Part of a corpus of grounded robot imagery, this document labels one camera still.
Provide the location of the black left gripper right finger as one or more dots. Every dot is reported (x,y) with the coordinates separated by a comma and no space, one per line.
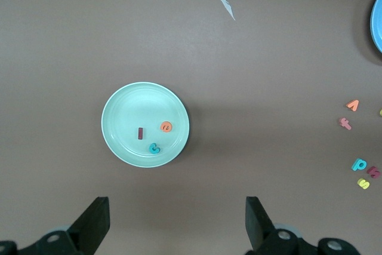
(259,231)

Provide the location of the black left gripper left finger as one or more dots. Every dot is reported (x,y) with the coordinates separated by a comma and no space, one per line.
(91,229)

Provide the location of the teal foam letter c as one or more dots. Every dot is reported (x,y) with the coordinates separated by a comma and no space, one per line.
(151,150)

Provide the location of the dark red foam letter l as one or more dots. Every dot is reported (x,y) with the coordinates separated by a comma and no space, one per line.
(140,134)

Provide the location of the orange foam letter e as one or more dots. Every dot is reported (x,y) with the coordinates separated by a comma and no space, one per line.
(163,128)

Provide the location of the teal foam letter p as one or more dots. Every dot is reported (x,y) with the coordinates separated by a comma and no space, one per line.
(355,167)

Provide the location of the yellow foam letter s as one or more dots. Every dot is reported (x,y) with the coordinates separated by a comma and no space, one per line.
(364,184)

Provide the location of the dark red foam letter k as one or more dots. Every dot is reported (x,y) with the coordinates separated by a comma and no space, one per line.
(371,172)

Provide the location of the green plate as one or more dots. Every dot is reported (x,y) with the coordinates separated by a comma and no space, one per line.
(134,108)

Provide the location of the pink foam letter f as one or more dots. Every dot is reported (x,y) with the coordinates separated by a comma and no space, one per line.
(345,123)

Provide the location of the orange foam letter v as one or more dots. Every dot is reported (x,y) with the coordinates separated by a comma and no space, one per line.
(353,102)

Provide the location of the white paper scrap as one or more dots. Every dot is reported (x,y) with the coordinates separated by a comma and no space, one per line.
(226,5)

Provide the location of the blue plate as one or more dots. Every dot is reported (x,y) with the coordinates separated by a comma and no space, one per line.
(378,22)

